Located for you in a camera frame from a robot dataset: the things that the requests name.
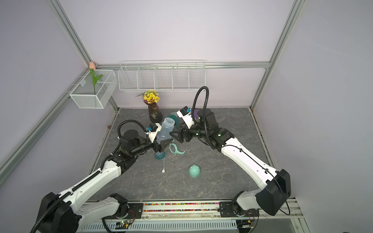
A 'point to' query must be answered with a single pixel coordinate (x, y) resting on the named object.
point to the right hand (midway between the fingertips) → (174, 128)
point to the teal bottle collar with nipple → (160, 155)
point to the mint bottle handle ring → (176, 150)
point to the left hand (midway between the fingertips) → (167, 134)
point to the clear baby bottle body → (167, 126)
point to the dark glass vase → (155, 112)
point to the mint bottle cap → (194, 170)
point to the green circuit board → (121, 225)
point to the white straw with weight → (163, 170)
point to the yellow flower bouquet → (150, 96)
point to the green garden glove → (177, 121)
